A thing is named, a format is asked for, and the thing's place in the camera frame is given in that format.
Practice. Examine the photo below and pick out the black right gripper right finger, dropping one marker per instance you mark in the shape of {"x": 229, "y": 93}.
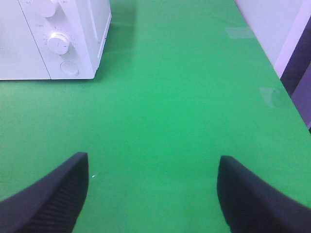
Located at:
{"x": 251, "y": 205}

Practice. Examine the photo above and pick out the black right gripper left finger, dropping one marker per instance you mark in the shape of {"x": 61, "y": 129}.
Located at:
{"x": 50, "y": 205}

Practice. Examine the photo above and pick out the white microwave door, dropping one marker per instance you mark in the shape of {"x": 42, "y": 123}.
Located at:
{"x": 20, "y": 58}

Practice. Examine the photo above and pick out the round door release button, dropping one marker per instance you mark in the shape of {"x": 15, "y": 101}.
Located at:
{"x": 69, "y": 68}

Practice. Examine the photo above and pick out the white timer knob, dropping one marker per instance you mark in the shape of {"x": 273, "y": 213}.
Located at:
{"x": 58, "y": 43}

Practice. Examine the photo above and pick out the green table cloth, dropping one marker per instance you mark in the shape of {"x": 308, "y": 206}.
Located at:
{"x": 174, "y": 92}

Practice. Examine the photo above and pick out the white microwave oven body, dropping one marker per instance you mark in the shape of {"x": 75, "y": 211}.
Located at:
{"x": 84, "y": 22}

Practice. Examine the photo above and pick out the white power knob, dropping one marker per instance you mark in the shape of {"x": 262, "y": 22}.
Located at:
{"x": 49, "y": 8}

